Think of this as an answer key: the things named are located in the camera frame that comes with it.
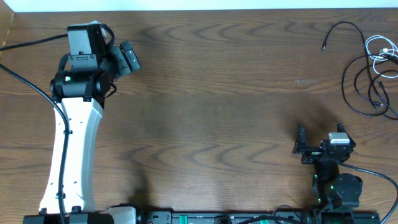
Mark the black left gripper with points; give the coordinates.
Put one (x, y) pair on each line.
(132, 65)

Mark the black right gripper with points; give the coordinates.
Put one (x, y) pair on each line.
(312, 155)

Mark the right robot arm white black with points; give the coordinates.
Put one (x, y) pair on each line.
(337, 193)

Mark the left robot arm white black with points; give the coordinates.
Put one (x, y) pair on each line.
(83, 81)

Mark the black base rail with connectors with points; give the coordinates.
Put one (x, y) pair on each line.
(125, 213)

